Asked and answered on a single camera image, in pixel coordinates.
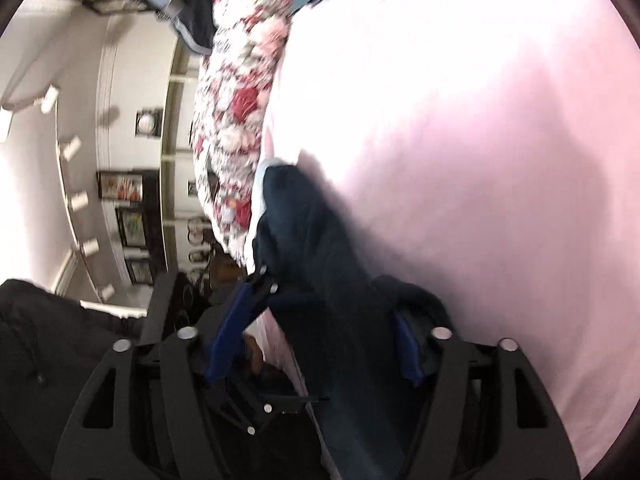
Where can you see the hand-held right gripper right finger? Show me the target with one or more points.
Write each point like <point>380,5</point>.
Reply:
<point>411,355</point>

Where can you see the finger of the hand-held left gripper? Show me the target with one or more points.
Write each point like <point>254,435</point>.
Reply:
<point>260,410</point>

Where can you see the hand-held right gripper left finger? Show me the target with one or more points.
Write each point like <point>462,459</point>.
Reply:
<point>230,335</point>

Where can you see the black pants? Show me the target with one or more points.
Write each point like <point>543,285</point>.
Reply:
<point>320,270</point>

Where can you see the grey striped pants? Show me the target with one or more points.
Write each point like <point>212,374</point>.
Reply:
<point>197,20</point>

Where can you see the row of white track lights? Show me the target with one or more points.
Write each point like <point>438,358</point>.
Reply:
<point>78,201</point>

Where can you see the pink floral bedsheet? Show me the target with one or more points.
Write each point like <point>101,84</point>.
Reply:
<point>450,110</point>

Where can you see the red floral quilt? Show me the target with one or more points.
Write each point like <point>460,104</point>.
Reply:
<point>240,85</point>

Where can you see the framed wall picture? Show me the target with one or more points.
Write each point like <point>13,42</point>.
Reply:
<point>139,271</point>
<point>131,227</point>
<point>120,187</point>

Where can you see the round wall clock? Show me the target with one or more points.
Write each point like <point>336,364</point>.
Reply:
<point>148,123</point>

